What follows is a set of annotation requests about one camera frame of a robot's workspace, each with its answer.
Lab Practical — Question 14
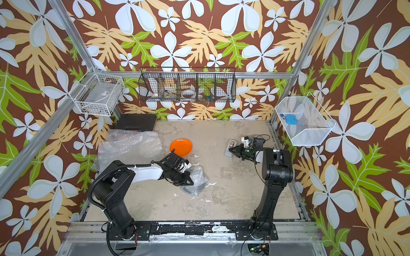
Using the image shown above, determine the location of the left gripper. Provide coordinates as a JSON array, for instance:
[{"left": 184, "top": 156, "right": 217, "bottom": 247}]
[{"left": 170, "top": 169, "right": 195, "bottom": 186}]

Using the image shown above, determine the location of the orange dinner plate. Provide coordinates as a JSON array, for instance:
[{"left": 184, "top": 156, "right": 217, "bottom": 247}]
[{"left": 169, "top": 138, "right": 193, "bottom": 157}]

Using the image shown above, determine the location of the bubble wrap pile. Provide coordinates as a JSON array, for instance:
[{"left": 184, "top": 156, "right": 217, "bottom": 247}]
[{"left": 93, "top": 129, "right": 165, "bottom": 173}]

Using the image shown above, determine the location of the black dinner plate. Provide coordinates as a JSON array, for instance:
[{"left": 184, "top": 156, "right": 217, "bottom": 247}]
[{"left": 189, "top": 172, "right": 208, "bottom": 194}]

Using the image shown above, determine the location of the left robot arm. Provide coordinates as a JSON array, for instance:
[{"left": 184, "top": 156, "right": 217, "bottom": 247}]
[{"left": 88, "top": 151, "right": 194, "bottom": 240}]

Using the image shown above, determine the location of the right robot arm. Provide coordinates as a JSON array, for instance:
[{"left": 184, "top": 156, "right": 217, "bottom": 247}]
[{"left": 227, "top": 135, "right": 294, "bottom": 240}]

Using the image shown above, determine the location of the grey tape dispenser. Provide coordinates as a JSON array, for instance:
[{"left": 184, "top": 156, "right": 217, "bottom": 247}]
[{"left": 224, "top": 140, "right": 237, "bottom": 158}]

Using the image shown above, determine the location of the black plastic case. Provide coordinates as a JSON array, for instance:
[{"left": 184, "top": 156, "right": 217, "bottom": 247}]
[{"left": 114, "top": 114, "right": 157, "bottom": 132}]

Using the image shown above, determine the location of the blue small object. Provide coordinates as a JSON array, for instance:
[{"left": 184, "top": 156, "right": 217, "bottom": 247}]
[{"left": 285, "top": 114, "right": 298, "bottom": 125}]

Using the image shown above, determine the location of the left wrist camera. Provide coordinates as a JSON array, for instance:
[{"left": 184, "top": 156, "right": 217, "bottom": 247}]
[{"left": 179, "top": 160, "right": 192, "bottom": 173}]

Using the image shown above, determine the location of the white wire basket right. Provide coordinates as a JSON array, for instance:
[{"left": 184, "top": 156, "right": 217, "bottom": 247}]
[{"left": 275, "top": 93, "right": 336, "bottom": 147}]

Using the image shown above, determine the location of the white wire basket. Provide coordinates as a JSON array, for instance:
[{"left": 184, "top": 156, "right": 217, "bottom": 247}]
[
  {"left": 275, "top": 93, "right": 336, "bottom": 147},
  {"left": 70, "top": 68, "right": 124, "bottom": 116}
]

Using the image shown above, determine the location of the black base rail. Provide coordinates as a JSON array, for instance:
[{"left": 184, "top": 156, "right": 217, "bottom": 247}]
[{"left": 107, "top": 218, "right": 279, "bottom": 242}]

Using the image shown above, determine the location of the black wire basket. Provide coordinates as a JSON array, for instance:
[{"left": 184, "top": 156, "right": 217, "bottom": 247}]
[{"left": 137, "top": 67, "right": 237, "bottom": 103}]

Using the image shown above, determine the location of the white wire basket left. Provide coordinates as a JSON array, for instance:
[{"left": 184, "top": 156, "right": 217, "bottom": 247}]
[{"left": 70, "top": 68, "right": 124, "bottom": 116}]

